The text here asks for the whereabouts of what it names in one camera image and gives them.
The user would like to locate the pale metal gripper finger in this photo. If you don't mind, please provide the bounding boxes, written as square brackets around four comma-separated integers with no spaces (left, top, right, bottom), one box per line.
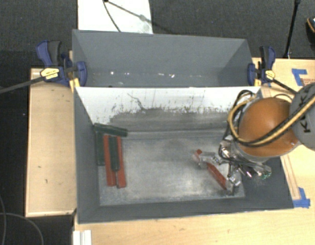
[191,153,220,169]
[226,173,243,197]

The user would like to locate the red-brown flat block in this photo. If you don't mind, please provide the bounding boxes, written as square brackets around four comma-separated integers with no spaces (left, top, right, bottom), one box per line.
[103,134,117,187]
[195,149,228,190]

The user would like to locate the grey metal bin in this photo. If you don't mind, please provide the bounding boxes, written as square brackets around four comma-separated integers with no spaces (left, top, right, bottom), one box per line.
[71,29,295,225]

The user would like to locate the dark green flat block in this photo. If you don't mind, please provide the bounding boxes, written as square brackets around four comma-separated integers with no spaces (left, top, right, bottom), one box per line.
[108,135,121,172]

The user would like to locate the pale wood board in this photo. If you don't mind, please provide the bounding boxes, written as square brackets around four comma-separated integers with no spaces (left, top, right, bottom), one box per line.
[24,66,78,218]

